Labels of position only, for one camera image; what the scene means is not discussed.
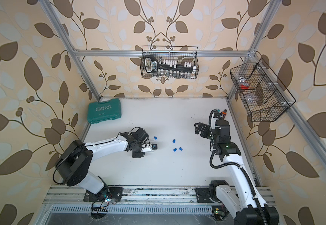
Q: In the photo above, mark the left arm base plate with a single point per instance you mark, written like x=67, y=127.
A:
x=107, y=193

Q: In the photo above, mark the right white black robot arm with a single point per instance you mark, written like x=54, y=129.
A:
x=247, y=206

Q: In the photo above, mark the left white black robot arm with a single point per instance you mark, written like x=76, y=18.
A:
x=74, y=164

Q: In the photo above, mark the black wire basket back wall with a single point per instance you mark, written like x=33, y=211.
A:
x=184, y=51

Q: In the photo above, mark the aluminium front rail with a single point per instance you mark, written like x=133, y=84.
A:
x=180, y=195

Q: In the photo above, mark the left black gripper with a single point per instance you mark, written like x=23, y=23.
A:
x=138, y=155

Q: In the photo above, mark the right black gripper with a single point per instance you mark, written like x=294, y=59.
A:
x=198, y=129

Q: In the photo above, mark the black socket holder set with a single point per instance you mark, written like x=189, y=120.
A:
x=159, y=65

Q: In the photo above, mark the red item in basket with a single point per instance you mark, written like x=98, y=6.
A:
x=243, y=84

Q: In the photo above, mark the orange black pliers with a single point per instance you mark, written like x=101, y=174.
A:
x=223, y=114

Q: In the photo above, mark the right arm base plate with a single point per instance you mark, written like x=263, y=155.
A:
x=203, y=195

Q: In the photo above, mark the black wire basket wall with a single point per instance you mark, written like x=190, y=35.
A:
x=184, y=51
x=268, y=98

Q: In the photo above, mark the green plastic tool case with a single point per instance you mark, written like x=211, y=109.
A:
x=104, y=111

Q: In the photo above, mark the black wire basket right wall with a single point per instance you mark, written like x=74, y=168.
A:
x=268, y=98

